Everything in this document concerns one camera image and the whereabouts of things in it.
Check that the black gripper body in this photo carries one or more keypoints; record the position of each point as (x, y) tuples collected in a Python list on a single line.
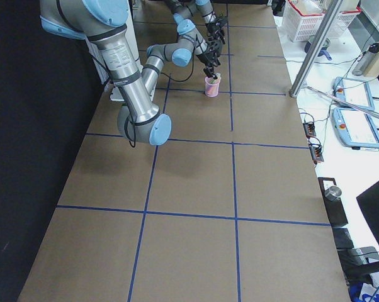
[(208, 60), (215, 28)]

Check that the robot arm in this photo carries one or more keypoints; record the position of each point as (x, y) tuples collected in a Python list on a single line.
[(188, 10), (200, 34)]

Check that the pink mesh pen holder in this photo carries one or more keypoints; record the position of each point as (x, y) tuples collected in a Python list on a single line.
[(211, 90)]

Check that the white red plastic basket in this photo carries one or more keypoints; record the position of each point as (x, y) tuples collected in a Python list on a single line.
[(301, 19)]

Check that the white pillar with base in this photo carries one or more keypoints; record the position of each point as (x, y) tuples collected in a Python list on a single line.
[(132, 42)]

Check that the upper teach pendant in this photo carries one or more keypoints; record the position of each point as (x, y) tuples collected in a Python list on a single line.
[(353, 91)]

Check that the teach pendant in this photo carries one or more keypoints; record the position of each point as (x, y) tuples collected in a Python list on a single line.
[(355, 129), (353, 91)]

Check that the grey water bottle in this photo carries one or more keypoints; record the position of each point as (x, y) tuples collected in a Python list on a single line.
[(366, 59)]

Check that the lower teach pendant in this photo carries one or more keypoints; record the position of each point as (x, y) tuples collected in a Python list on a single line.
[(355, 129)]

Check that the steel cup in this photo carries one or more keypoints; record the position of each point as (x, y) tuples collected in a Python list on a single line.
[(332, 193)]

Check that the black box under cup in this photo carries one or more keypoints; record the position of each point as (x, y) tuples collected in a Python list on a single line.
[(335, 210)]

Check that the aluminium frame post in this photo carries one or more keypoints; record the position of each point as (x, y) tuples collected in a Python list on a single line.
[(315, 47)]

